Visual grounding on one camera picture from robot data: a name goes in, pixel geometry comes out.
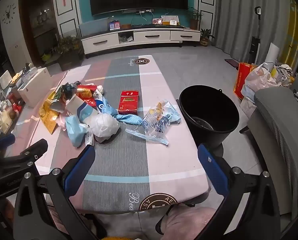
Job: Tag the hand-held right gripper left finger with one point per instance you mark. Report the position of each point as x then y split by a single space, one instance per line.
80 170

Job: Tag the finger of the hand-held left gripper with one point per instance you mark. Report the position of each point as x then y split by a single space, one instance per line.
4 140
31 152

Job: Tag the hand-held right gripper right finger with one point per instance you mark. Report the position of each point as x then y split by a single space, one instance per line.
214 170

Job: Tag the yellow potato chips bag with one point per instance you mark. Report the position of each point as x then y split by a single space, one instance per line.
47 116

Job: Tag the light blue plastic bag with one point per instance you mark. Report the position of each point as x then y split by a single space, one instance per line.
74 130

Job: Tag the pink plastic bag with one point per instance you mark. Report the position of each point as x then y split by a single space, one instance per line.
61 121

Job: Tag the long white carton box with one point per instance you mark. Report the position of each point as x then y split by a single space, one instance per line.
74 104

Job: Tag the black bucket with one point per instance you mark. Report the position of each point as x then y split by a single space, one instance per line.
209 100

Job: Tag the dark green snack packet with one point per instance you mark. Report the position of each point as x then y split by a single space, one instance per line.
67 90

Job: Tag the red cigarette carton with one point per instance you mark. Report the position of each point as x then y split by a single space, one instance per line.
128 102

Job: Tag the cluster of bottles and jars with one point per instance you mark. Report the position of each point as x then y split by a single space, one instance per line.
4 112

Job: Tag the white storage box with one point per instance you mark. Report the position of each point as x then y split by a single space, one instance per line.
35 90

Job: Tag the light blue patterned wrapper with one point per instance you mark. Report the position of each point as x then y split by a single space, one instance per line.
124 118

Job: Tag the white cardboard box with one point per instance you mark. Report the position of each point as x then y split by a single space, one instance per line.
247 108

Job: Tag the clear zip bag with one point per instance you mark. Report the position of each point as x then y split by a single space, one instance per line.
151 136

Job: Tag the grey sofa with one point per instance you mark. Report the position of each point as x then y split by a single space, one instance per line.
276 135

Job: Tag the clear snack packet blue print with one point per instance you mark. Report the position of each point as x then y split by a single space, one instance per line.
166 116

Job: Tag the red yellow snack packet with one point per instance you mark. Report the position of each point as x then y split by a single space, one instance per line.
87 93

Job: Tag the red shopping bag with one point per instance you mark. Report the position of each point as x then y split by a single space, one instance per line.
240 82

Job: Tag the green bowl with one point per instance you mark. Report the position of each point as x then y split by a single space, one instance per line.
46 57

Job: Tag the large white plastic bag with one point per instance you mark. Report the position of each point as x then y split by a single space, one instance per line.
259 82

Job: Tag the dark planter with plants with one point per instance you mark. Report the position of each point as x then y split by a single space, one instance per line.
70 60

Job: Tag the dark red doormat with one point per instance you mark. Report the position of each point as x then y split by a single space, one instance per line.
231 63

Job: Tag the dark glass display cabinet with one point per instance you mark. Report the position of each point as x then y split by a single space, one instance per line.
39 30

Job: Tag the grey white clothes pile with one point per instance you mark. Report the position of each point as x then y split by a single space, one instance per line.
284 75

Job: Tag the black upright vacuum cleaner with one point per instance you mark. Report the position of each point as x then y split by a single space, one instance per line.
254 47

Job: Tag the small potted plant yellow pot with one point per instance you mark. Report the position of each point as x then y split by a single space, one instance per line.
205 40

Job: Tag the white tall appliance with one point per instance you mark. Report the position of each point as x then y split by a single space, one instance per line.
274 52

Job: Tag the frosted grey tank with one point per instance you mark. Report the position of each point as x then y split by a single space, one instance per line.
94 27

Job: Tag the white television cabinet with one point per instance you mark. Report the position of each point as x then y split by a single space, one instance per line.
151 36

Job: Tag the blue red boxes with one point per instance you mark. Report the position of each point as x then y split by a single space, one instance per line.
114 25

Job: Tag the tall potted plant brown pot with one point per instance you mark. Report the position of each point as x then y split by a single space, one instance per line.
194 22

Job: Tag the grey curtain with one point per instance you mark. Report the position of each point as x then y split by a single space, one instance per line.
234 17

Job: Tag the yellow white card stand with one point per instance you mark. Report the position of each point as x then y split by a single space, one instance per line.
170 20

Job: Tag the pink photo box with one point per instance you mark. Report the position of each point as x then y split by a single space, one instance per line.
157 21

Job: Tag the yellow curtain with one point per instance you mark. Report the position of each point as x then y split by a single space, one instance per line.
294 30

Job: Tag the black deer wall clock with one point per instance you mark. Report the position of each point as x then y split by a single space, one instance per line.
8 13

